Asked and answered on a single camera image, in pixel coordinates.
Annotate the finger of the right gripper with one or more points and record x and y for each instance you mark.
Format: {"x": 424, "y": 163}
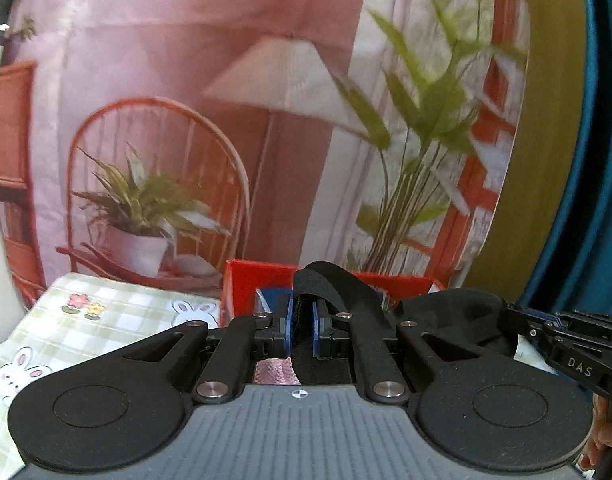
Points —
{"x": 526, "y": 319}

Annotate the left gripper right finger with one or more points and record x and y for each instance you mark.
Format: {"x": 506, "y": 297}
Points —
{"x": 350, "y": 337}

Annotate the printed room backdrop cloth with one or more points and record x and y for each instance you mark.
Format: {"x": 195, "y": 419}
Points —
{"x": 154, "y": 141}

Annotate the right hand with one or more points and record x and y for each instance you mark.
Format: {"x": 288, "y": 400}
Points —
{"x": 601, "y": 434}

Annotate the teal curtain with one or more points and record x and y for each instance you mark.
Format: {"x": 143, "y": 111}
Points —
{"x": 574, "y": 270}

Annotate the red cardboard box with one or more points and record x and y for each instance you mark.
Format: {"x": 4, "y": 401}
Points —
{"x": 243, "y": 277}

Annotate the checked tablecloth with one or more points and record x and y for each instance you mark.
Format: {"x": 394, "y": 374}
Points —
{"x": 78, "y": 318}

